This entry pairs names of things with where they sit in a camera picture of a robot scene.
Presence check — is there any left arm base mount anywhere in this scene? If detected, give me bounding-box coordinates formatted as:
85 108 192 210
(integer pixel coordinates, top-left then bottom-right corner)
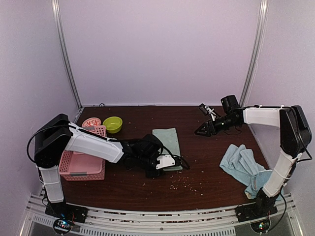
45 205 88 235

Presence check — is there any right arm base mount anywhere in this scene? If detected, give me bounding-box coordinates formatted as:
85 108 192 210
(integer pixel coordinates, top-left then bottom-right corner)
235 204 278 234

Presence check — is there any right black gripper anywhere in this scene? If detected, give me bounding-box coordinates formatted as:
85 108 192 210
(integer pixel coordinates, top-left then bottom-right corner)
195 114 238 137

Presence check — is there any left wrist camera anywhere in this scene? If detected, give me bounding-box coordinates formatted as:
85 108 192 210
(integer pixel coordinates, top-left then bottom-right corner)
156 154 183 171

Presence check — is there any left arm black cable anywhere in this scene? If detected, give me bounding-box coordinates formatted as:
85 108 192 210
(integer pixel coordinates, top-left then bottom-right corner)
26 125 72 164

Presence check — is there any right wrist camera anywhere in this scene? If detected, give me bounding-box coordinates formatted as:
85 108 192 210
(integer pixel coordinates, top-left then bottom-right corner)
198 103 221 121

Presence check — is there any pink plastic basket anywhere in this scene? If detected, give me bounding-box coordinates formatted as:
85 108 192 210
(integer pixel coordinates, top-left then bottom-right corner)
58 124 108 182

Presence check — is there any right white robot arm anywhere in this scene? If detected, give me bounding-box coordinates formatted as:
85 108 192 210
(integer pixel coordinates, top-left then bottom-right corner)
195 95 312 217

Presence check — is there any blue towel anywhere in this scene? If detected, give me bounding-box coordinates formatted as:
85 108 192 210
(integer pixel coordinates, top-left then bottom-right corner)
220 144 272 200

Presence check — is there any aluminium front rail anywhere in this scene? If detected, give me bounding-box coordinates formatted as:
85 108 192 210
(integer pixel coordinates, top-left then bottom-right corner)
19 193 305 236

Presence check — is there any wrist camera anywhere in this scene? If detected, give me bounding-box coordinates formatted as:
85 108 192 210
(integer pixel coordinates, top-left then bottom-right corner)
156 154 183 171
198 103 221 121

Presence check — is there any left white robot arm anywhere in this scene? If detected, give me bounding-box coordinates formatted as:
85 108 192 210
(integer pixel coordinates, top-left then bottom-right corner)
26 114 164 218

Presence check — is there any green bowl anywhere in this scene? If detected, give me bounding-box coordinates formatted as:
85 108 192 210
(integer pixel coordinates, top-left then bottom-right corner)
103 117 123 134

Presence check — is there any pink towel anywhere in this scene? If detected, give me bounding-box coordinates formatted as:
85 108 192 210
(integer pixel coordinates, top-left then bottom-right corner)
73 151 84 155

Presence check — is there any red patterned bowl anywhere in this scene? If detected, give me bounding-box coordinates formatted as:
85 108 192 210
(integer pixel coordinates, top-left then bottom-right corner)
82 117 101 127

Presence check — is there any right aluminium frame post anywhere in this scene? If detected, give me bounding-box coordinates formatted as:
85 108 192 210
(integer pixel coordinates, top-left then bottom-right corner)
240 0 270 106

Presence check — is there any aluminium frame post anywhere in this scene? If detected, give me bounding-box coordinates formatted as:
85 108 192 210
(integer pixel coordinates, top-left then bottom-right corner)
51 0 83 110
240 0 270 106

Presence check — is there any left aluminium frame post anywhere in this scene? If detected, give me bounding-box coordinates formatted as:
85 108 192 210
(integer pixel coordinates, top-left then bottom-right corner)
51 0 83 110

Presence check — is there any green towel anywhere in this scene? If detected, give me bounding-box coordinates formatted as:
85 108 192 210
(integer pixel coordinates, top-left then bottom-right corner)
152 128 183 171

